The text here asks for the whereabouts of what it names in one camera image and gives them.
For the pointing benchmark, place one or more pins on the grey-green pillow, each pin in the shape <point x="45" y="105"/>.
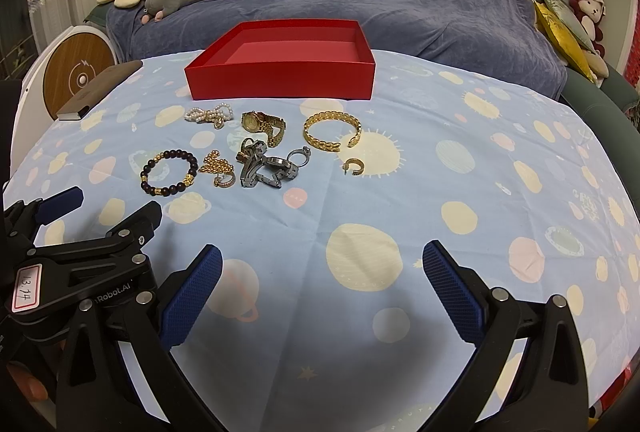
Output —
<point x="568" y="18"/>

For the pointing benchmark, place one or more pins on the red monkey plush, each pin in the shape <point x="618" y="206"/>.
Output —
<point x="590" y="13"/>

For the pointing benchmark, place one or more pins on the round wooden white device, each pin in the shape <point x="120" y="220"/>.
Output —
<point x="66" y="65"/>

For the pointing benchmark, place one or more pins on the yellow satin pillow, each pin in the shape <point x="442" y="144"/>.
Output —
<point x="563" y="41"/>

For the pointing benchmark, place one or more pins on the red shallow box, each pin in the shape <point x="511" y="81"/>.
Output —
<point x="285" y="58"/>

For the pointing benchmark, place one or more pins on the space-pattern blue tablecloth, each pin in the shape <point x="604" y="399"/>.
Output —
<point x="323" y="319"/>

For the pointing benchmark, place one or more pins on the gold chain bangle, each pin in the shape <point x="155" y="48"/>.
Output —
<point x="329" y="130"/>

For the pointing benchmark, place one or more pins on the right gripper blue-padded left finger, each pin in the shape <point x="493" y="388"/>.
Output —
<point x="95" y="390"/>

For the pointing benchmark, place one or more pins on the gold hoop earring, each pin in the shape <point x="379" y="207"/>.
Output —
<point x="355" y="166"/>

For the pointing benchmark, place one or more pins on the gold wristwatch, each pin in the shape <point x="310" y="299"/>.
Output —
<point x="258" y="122"/>

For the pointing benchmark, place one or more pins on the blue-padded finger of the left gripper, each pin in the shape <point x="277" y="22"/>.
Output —
<point x="136" y="230"/>
<point x="21" y="217"/>

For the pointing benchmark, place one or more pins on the silver metal watch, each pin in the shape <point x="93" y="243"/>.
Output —
<point x="257" y="167"/>

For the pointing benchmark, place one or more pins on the left hand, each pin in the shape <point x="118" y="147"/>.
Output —
<point x="29" y="385"/>

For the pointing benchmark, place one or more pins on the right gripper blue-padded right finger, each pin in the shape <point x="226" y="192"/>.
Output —
<point x="549" y="391"/>

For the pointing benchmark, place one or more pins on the green sofa bed frame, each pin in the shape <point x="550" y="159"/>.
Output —
<point x="600" y="111"/>

